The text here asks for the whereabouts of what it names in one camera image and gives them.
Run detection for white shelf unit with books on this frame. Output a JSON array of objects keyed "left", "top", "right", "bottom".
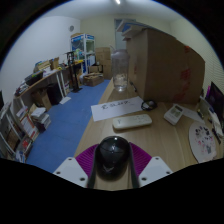
[{"left": 0, "top": 101, "right": 41, "bottom": 164}]

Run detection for white paper sheet with writing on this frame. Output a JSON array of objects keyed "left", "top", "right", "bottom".
[{"left": 90, "top": 96, "right": 145, "bottom": 122}]

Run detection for black computer mouse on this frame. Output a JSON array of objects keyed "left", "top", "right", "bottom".
[{"left": 94, "top": 135, "right": 132, "bottom": 182}]

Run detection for stacked brown cardboard boxes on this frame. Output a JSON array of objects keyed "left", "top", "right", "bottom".
[{"left": 94, "top": 46, "right": 113, "bottom": 80}]

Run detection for black metal stand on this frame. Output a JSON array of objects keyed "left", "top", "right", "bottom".
[{"left": 64, "top": 50, "right": 83, "bottom": 94}]

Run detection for black waste bin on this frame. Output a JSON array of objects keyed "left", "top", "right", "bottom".
[{"left": 46, "top": 83, "right": 64, "bottom": 106}]

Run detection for clear glass jar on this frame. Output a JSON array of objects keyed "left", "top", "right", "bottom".
[{"left": 110, "top": 48, "right": 131, "bottom": 93}]

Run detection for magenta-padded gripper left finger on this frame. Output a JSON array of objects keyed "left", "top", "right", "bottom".
[{"left": 52, "top": 143, "right": 101, "bottom": 190}]

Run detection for plain white remote control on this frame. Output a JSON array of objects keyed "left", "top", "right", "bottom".
[{"left": 111, "top": 113, "right": 153, "bottom": 131}]

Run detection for low open cardboard box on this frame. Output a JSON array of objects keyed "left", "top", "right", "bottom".
[{"left": 83, "top": 73, "right": 105, "bottom": 88}]

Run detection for book stack on floor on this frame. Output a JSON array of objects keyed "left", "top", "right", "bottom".
[{"left": 30, "top": 106, "right": 53, "bottom": 133}]

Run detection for large brown cardboard box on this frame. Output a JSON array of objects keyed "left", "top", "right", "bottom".
[{"left": 125, "top": 28, "right": 206, "bottom": 105}]

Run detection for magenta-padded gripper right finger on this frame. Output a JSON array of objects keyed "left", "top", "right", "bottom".
[{"left": 128, "top": 141, "right": 174, "bottom": 188}]

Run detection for wooden side desk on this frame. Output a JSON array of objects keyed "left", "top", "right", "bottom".
[{"left": 13, "top": 59, "right": 84, "bottom": 111}]

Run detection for round white printed mouse pad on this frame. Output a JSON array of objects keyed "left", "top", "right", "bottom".
[{"left": 188, "top": 121, "right": 218, "bottom": 164}]

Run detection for blue and white claw machine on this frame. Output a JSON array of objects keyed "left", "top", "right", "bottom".
[{"left": 70, "top": 33, "right": 97, "bottom": 75}]

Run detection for black coiled cable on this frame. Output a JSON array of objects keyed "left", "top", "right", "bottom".
[{"left": 140, "top": 99, "right": 158, "bottom": 111}]

